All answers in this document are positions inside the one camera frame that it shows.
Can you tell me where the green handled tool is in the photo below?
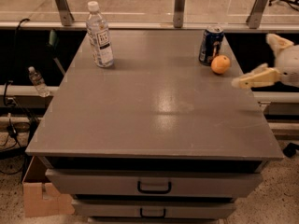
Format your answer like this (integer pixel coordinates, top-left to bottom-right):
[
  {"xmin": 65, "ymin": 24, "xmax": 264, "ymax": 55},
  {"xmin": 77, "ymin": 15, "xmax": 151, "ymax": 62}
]
[{"xmin": 47, "ymin": 29, "xmax": 65, "ymax": 76}]

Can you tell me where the middle metal bracket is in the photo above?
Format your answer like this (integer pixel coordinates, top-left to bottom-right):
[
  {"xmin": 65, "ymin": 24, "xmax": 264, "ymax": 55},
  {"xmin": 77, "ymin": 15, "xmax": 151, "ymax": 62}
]
[{"xmin": 173, "ymin": 0, "xmax": 186, "ymax": 28}]

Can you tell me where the drawer with black handle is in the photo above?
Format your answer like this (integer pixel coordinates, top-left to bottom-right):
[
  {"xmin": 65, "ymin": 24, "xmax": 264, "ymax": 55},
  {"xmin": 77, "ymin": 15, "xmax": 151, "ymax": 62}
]
[
  {"xmin": 46, "ymin": 169, "xmax": 263, "ymax": 198},
  {"xmin": 72, "ymin": 200, "xmax": 235, "ymax": 219}
]

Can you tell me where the clear water bottle on table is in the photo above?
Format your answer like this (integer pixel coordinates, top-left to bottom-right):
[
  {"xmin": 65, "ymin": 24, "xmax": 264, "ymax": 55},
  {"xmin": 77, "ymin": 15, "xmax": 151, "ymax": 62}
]
[{"xmin": 86, "ymin": 1, "xmax": 114, "ymax": 68}]

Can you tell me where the top drawer with black handle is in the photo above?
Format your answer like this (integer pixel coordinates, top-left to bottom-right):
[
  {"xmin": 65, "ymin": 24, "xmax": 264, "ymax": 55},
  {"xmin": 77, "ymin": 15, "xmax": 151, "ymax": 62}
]
[{"xmin": 46, "ymin": 169, "xmax": 263, "ymax": 198}]

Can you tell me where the right metal bracket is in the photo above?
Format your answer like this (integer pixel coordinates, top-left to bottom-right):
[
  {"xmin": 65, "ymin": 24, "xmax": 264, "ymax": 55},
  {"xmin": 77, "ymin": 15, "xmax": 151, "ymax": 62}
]
[{"xmin": 246, "ymin": 0, "xmax": 268, "ymax": 29}]

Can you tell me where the black chair base wheel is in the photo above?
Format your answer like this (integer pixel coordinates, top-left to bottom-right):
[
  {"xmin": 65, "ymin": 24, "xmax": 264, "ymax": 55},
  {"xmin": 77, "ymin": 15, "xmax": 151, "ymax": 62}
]
[{"xmin": 283, "ymin": 143, "xmax": 299, "ymax": 158}]

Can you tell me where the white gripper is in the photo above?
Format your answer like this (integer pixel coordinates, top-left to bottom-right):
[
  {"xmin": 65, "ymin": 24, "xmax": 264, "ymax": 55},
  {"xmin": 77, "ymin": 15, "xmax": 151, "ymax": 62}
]
[{"xmin": 232, "ymin": 34, "xmax": 299, "ymax": 89}]

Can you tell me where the grey drawer cabinet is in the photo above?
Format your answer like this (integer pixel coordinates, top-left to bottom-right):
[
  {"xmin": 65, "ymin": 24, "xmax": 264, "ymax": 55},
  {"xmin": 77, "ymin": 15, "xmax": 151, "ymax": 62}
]
[{"xmin": 27, "ymin": 30, "xmax": 282, "ymax": 224}]

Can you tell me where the left metal bracket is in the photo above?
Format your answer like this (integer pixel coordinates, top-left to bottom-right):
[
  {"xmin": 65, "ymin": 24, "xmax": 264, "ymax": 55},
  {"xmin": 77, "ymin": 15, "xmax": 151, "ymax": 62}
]
[{"xmin": 55, "ymin": 0, "xmax": 74, "ymax": 26}]

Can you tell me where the metal bracket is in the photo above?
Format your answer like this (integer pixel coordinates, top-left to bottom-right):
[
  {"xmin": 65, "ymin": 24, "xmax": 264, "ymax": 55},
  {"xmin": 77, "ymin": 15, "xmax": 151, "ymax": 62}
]
[
  {"xmin": 55, "ymin": 0, "xmax": 74, "ymax": 26},
  {"xmin": 173, "ymin": 0, "xmax": 186, "ymax": 28},
  {"xmin": 246, "ymin": 0, "xmax": 268, "ymax": 29}
]

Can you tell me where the cardboard box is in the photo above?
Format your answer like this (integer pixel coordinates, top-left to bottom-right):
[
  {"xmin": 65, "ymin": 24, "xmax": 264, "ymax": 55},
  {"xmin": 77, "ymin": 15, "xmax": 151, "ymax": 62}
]
[{"xmin": 22, "ymin": 157, "xmax": 75, "ymax": 217}]

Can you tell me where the small water bottle on ledge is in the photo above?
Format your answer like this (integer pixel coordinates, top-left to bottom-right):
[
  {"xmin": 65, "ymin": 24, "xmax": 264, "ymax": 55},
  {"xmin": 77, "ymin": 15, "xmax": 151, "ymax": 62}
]
[{"xmin": 28, "ymin": 66, "xmax": 50, "ymax": 97}]

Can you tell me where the orange fruit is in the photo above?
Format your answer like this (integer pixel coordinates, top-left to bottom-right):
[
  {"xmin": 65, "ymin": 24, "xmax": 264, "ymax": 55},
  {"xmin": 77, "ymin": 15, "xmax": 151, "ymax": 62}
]
[{"xmin": 211, "ymin": 55, "xmax": 231, "ymax": 75}]

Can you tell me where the blue pepsi can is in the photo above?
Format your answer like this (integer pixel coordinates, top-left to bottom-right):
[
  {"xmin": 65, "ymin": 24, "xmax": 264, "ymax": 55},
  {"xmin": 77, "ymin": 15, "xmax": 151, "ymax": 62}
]
[{"xmin": 199, "ymin": 25, "xmax": 224, "ymax": 66}]

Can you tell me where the black cable on left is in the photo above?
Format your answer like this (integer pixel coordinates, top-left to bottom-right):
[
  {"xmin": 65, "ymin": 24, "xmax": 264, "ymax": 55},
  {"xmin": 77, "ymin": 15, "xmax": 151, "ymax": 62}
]
[{"xmin": 0, "ymin": 17, "xmax": 41, "ymax": 175}]

